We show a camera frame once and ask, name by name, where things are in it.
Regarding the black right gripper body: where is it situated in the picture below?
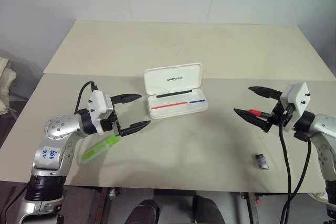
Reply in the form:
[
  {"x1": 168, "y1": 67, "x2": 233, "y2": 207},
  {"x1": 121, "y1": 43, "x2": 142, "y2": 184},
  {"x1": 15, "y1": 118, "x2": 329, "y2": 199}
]
[{"x1": 263, "y1": 99, "x2": 297, "y2": 134}]

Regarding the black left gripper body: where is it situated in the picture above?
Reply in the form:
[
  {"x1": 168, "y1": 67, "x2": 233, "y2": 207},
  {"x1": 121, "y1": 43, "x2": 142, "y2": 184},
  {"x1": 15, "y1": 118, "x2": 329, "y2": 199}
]
[{"x1": 99, "y1": 97, "x2": 123, "y2": 138}]

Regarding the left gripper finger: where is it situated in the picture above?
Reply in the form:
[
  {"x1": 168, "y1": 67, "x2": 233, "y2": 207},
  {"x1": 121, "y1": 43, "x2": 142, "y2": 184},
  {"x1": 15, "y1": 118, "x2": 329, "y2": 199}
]
[
  {"x1": 120, "y1": 120, "x2": 152, "y2": 138},
  {"x1": 111, "y1": 93, "x2": 143, "y2": 105}
]

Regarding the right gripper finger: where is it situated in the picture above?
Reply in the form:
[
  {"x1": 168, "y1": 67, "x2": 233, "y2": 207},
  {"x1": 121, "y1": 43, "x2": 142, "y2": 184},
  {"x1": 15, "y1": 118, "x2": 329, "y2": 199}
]
[
  {"x1": 233, "y1": 108, "x2": 271, "y2": 133},
  {"x1": 248, "y1": 86, "x2": 283, "y2": 101}
]

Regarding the red black whiteboard marker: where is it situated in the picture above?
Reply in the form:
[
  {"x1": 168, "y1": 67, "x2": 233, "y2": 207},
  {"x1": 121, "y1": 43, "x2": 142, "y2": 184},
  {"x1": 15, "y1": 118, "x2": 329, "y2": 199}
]
[{"x1": 248, "y1": 108, "x2": 271, "y2": 119}]

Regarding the green and white pen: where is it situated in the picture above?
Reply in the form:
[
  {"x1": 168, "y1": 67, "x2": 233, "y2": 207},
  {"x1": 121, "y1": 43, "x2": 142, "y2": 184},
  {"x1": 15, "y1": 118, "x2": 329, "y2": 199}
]
[{"x1": 81, "y1": 133, "x2": 122, "y2": 164}]

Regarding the small dark eraser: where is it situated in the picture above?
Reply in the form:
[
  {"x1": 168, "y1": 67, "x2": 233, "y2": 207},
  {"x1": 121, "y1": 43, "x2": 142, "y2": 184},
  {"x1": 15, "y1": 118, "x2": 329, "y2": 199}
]
[{"x1": 253, "y1": 152, "x2": 270, "y2": 170}]

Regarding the white plastic pencil case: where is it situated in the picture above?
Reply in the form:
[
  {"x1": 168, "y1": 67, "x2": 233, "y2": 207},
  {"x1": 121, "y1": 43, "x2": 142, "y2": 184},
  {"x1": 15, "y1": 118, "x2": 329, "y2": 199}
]
[{"x1": 143, "y1": 62, "x2": 209, "y2": 120}]

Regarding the white handwritten label sticker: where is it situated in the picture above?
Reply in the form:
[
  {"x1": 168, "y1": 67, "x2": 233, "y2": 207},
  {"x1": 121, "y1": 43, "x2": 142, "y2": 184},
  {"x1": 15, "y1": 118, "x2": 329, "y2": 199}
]
[{"x1": 41, "y1": 146, "x2": 62, "y2": 162}]

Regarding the dark rounded shape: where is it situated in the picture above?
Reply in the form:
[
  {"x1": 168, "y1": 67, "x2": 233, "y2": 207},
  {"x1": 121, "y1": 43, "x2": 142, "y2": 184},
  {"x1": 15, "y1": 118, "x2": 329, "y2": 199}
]
[{"x1": 128, "y1": 199, "x2": 161, "y2": 224}]

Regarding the beige cloth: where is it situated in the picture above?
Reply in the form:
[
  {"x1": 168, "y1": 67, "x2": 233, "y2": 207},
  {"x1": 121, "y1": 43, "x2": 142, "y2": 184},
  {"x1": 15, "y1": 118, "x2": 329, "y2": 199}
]
[{"x1": 0, "y1": 56, "x2": 17, "y2": 116}]

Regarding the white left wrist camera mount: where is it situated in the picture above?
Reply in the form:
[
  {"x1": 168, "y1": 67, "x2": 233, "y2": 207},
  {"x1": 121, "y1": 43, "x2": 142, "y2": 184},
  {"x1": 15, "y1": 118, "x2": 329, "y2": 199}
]
[{"x1": 88, "y1": 90, "x2": 115, "y2": 134}]

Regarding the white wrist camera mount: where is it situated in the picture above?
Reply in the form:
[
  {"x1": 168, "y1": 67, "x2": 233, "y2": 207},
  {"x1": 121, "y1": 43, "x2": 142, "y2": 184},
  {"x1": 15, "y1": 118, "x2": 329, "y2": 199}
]
[
  {"x1": 279, "y1": 81, "x2": 312, "y2": 132},
  {"x1": 88, "y1": 90, "x2": 115, "y2": 134}
]

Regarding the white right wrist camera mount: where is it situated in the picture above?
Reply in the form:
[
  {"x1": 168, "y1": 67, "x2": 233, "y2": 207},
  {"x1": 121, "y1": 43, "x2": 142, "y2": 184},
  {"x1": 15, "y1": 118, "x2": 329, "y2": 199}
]
[{"x1": 279, "y1": 81, "x2": 312, "y2": 132}]

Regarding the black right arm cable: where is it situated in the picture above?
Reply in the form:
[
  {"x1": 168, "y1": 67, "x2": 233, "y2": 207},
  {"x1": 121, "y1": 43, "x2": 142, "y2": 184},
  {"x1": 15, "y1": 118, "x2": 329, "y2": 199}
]
[{"x1": 277, "y1": 108, "x2": 313, "y2": 224}]

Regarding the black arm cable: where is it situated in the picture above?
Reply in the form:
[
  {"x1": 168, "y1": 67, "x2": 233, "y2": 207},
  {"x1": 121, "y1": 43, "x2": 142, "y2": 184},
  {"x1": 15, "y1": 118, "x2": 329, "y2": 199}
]
[
  {"x1": 75, "y1": 81, "x2": 99, "y2": 116},
  {"x1": 277, "y1": 108, "x2": 313, "y2": 224}
]

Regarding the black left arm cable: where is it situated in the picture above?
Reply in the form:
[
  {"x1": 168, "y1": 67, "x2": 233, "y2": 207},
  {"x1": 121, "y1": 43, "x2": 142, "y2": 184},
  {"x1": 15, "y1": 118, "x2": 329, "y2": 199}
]
[{"x1": 75, "y1": 81, "x2": 99, "y2": 116}]

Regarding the black metal table frame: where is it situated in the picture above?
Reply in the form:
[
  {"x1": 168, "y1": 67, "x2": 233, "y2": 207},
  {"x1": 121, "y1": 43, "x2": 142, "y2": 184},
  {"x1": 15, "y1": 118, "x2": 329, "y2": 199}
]
[{"x1": 240, "y1": 191, "x2": 263, "y2": 224}]

